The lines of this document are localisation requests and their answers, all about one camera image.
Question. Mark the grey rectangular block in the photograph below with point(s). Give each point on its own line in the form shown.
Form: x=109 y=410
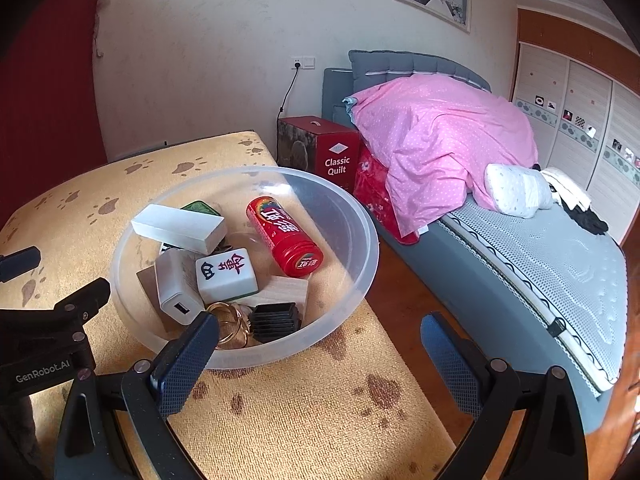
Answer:
x=175 y=225

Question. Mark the white wall charger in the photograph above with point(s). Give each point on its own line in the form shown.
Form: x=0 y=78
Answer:
x=172 y=285

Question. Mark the green key tag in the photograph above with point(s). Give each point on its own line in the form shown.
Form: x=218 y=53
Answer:
x=200 y=207

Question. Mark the pink dotted quilt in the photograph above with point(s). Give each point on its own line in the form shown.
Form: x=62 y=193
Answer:
x=440 y=135

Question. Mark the clear plastic bowl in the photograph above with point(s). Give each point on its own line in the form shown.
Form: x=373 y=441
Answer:
x=340 y=240

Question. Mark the grey blue bed frame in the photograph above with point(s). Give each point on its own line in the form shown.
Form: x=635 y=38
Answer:
x=450 y=285

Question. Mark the red quilt box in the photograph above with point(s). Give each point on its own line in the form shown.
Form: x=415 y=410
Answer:
x=335 y=155

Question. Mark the white mahjong tile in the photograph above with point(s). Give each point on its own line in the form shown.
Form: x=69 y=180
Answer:
x=225 y=275

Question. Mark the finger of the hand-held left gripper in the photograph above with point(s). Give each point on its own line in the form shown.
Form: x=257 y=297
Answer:
x=20 y=262
x=87 y=295

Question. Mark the white wall socket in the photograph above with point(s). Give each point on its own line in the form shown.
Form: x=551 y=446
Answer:
x=303 y=63

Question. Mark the red candy tube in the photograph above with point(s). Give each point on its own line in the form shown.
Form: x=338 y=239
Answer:
x=280 y=232

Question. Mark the red curtain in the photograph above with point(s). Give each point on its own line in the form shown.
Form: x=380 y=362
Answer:
x=50 y=85

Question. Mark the long wooden block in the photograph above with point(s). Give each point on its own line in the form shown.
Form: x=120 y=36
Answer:
x=282 y=290

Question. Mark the white patterned mattress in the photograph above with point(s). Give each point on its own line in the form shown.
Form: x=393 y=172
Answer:
x=525 y=260

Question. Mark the yellow paw print blanket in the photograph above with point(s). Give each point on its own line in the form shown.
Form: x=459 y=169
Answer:
x=310 y=400

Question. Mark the grey padded headboard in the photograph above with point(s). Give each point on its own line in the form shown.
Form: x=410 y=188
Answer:
x=400 y=62

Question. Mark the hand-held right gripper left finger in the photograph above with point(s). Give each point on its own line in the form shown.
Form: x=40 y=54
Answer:
x=185 y=365

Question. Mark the small wooden block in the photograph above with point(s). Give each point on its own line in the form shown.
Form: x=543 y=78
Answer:
x=146 y=282

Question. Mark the gold metal rings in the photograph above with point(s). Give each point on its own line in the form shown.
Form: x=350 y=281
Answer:
x=230 y=330

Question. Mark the white pillow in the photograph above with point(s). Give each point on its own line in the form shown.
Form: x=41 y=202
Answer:
x=515 y=187

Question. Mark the black ribbed plastic cap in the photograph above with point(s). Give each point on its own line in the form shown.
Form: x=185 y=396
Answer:
x=272 y=320

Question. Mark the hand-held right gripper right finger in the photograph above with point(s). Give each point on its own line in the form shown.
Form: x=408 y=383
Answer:
x=450 y=365

